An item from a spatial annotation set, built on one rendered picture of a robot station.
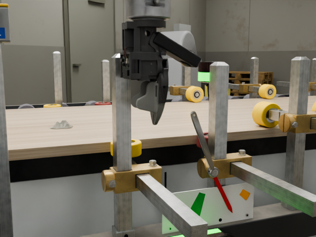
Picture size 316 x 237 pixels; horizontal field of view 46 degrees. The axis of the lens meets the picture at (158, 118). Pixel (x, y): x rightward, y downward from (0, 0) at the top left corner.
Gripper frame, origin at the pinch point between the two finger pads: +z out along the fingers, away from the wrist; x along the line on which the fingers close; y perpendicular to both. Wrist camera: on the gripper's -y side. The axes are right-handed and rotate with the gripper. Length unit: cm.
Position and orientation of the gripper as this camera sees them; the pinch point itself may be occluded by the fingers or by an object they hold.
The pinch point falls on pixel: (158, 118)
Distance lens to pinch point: 79.5
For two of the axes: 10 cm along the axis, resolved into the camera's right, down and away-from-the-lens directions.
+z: 0.0, 9.9, 1.6
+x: 3.6, 1.5, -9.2
